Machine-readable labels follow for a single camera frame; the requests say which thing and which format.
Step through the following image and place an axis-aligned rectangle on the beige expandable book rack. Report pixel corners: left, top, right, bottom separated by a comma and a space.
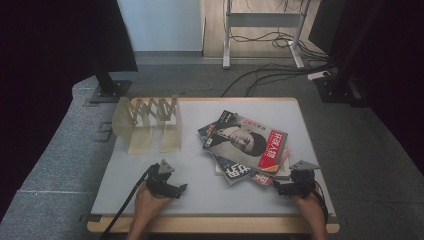
111, 94, 184, 155

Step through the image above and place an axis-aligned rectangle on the black stand with heavy base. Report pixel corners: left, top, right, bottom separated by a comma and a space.
314, 0, 384, 108

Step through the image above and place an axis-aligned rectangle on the black curtain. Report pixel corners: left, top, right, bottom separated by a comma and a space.
0, 0, 139, 223
329, 0, 424, 176

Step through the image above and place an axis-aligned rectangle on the white power strip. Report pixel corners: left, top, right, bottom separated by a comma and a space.
307, 70, 332, 81

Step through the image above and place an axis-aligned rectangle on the red-brown magazine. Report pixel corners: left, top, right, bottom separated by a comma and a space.
248, 148, 291, 188

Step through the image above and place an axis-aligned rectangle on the black panel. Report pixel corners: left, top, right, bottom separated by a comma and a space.
308, 0, 338, 54

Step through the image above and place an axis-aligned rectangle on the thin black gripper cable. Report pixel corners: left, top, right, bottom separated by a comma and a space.
313, 186, 329, 228

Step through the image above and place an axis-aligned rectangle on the white desk frame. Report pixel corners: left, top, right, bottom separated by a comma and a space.
222, 0, 313, 70

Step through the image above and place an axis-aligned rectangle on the person's left hand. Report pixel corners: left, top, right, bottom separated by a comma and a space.
134, 182, 173, 224

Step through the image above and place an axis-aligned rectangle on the person's right hand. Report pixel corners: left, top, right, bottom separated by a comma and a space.
293, 193, 327, 225

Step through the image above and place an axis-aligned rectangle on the thick black gripper cable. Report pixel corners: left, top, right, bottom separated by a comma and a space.
99, 166, 154, 240

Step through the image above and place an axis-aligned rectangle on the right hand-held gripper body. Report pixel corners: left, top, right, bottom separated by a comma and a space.
289, 159, 321, 198

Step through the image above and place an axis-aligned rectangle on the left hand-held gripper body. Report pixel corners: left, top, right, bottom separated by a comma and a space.
145, 159, 183, 198

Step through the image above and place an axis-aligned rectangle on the dark blue illustrated magazine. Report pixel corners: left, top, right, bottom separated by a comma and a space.
197, 122, 259, 186

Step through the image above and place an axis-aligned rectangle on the tangle of black floor cables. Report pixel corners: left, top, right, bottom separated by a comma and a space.
220, 0, 338, 98

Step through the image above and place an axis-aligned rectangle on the portrait magazine with red label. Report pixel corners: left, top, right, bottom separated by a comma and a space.
202, 109, 289, 174

